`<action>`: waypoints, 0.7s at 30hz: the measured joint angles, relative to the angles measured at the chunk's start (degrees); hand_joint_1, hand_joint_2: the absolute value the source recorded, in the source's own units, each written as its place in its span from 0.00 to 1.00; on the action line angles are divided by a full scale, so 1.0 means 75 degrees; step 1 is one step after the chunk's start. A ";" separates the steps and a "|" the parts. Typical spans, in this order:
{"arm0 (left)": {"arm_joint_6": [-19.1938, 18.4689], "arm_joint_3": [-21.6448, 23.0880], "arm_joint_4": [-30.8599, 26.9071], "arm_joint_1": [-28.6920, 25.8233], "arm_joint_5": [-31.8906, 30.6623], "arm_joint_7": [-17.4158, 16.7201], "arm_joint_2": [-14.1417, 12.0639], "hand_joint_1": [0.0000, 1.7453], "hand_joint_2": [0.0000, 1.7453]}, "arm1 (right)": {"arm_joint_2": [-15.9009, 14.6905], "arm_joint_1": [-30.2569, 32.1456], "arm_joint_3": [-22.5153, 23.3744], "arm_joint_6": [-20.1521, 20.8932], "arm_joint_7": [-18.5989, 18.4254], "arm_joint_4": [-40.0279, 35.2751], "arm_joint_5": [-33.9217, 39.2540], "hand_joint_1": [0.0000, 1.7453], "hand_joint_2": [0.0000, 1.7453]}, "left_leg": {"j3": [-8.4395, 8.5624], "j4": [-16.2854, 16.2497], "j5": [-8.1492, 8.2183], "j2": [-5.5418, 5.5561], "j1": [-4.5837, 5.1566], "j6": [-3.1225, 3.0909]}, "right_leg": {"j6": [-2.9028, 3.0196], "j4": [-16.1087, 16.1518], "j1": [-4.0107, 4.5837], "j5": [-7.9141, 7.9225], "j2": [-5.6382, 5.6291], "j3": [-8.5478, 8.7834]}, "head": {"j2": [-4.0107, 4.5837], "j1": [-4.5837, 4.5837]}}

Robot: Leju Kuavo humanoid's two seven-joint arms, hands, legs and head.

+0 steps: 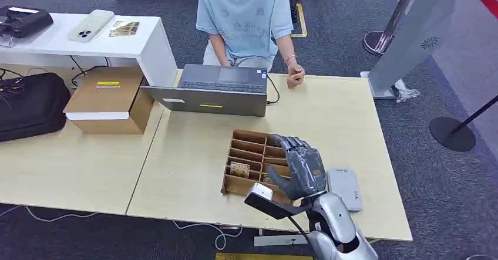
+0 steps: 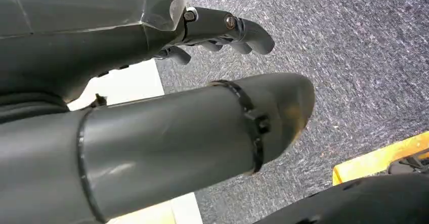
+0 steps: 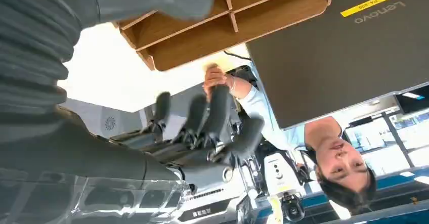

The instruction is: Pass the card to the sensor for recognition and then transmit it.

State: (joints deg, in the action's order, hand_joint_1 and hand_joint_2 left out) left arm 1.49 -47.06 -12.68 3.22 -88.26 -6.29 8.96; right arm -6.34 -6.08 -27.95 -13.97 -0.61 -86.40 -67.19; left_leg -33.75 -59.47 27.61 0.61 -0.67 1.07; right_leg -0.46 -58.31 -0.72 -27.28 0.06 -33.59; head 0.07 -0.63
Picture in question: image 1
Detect thin black cables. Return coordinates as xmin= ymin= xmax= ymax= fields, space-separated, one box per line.
xmin=0 ymin=67 xmax=25 ymax=100

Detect clear plastic bag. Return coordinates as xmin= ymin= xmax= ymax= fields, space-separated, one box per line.
xmin=392 ymin=79 xmax=421 ymax=104

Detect white floor cable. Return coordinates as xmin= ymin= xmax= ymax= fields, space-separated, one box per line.
xmin=172 ymin=220 xmax=244 ymax=251
xmin=0 ymin=205 xmax=99 ymax=223

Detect person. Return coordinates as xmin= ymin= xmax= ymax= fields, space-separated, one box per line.
xmin=196 ymin=0 xmax=307 ymax=89

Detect printed card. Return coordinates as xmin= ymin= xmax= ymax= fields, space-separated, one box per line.
xmin=230 ymin=161 xmax=251 ymax=179

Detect black power cable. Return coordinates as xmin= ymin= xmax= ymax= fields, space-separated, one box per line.
xmin=70 ymin=55 xmax=111 ymax=88

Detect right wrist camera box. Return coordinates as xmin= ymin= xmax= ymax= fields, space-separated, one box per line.
xmin=244 ymin=182 xmax=312 ymax=220

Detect grey card reader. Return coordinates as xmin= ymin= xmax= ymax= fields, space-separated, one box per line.
xmin=327 ymin=168 xmax=364 ymax=212

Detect wooden slotted card box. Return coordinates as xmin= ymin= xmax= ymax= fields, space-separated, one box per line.
xmin=221 ymin=129 xmax=302 ymax=205

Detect printed cards pile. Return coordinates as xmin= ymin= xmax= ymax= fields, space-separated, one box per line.
xmin=109 ymin=21 xmax=140 ymax=38

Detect grey table foot bar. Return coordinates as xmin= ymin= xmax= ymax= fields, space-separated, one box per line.
xmin=254 ymin=234 xmax=312 ymax=248

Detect pale smartphone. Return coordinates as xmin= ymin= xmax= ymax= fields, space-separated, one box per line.
xmin=68 ymin=9 xmax=116 ymax=43

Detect yellow floor tape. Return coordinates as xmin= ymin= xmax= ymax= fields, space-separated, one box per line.
xmin=290 ymin=3 xmax=308 ymax=39

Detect grey floor stand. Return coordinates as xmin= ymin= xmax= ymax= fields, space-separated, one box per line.
xmin=359 ymin=0 xmax=464 ymax=100

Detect black handheld device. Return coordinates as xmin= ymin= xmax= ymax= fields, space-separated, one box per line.
xmin=0 ymin=5 xmax=55 ymax=39

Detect brown cardboard box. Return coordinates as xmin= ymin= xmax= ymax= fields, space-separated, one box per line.
xmin=63 ymin=66 xmax=155 ymax=136

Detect white side table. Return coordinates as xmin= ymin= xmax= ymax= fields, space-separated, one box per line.
xmin=0 ymin=12 xmax=179 ymax=88

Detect chrome stanchion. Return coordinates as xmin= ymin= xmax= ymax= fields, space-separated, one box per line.
xmin=362 ymin=0 xmax=423 ymax=58

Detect black laptop cable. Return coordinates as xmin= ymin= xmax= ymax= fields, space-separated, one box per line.
xmin=266 ymin=75 xmax=281 ymax=106

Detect grey laptop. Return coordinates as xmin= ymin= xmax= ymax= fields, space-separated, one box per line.
xmin=140 ymin=63 xmax=269 ymax=118

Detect yellow strip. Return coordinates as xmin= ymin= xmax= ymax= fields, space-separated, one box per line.
xmin=216 ymin=253 xmax=314 ymax=260

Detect black bag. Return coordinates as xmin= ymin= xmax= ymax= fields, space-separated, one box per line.
xmin=0 ymin=72 xmax=72 ymax=143

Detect person's left hand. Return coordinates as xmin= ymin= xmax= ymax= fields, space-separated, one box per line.
xmin=287 ymin=63 xmax=307 ymax=89

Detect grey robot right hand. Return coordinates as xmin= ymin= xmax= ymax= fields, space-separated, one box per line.
xmin=266 ymin=133 xmax=328 ymax=201

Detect white flat box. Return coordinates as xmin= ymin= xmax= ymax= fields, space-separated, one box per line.
xmin=65 ymin=112 xmax=130 ymax=121

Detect black stanchion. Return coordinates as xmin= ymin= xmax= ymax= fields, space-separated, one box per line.
xmin=429 ymin=94 xmax=498 ymax=153

